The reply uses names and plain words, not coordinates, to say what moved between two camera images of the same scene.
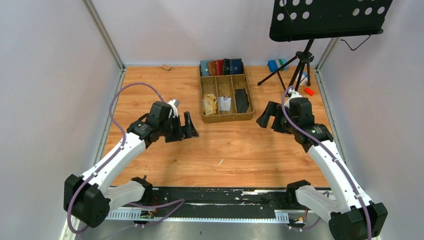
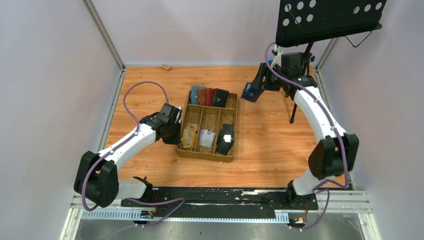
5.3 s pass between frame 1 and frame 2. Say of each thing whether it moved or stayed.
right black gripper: moved
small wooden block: stayed
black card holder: moved
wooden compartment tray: moved
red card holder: moved
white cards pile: moved
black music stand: stayed
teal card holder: moved
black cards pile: moved
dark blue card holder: moved
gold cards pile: moved
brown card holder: moved
